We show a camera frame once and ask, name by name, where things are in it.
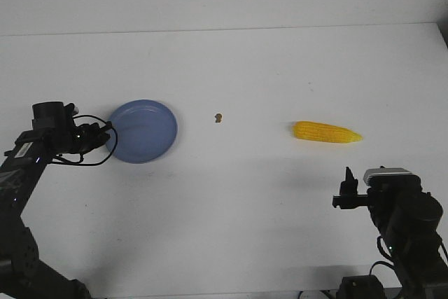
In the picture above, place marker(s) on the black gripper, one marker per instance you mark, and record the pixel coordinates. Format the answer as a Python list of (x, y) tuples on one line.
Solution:
[(54, 122), (394, 198)]

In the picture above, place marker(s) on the blue round plate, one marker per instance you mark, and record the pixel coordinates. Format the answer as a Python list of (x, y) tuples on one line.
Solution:
[(143, 130)]

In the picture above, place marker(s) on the yellow corn cob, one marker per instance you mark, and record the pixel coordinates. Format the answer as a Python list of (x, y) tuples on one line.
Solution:
[(313, 131)]

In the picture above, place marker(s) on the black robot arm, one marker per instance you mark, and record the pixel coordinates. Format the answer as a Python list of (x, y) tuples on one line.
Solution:
[(416, 253), (23, 273)]

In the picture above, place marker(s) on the small brown crumb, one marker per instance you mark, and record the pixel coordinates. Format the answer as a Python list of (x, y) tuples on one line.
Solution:
[(218, 118)]

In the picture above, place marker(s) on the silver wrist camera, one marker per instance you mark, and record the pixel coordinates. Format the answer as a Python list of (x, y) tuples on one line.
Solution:
[(383, 172)]

